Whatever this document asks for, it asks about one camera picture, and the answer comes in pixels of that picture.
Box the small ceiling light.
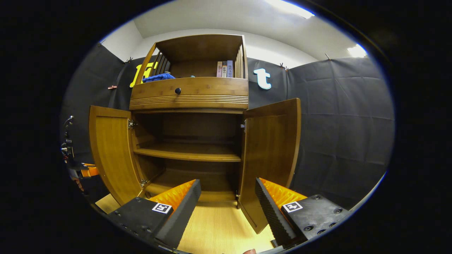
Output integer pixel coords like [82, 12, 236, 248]
[347, 44, 368, 58]

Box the long ceiling light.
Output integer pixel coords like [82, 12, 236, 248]
[265, 0, 315, 19]

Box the wooden double-door shoe cabinet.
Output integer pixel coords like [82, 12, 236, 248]
[88, 34, 302, 234]

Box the wooden cabinet drawer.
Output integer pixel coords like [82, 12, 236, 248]
[129, 77, 249, 110]

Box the blue towel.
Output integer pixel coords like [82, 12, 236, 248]
[142, 73, 176, 83]

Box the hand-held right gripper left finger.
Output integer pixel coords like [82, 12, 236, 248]
[106, 179, 202, 249]

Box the wooden cabinet door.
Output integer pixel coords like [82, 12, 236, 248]
[237, 98, 302, 234]
[88, 105, 145, 206]

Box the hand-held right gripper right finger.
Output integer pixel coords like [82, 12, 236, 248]
[255, 177, 350, 247]

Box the wooden inner shelf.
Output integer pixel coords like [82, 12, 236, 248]
[133, 143, 242, 162]

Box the black backdrop cloth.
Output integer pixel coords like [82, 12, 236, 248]
[61, 43, 395, 208]

